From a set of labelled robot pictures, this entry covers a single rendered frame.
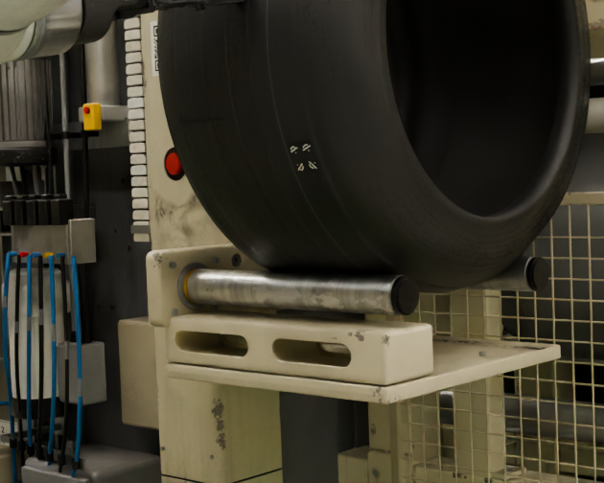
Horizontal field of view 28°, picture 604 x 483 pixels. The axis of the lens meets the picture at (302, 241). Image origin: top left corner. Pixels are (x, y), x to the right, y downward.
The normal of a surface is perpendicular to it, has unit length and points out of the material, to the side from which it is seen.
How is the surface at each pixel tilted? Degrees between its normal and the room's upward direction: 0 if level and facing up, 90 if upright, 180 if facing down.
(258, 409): 90
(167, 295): 90
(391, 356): 90
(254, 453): 90
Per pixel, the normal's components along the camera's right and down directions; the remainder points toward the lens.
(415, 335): 0.74, 0.00
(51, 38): 0.63, 0.69
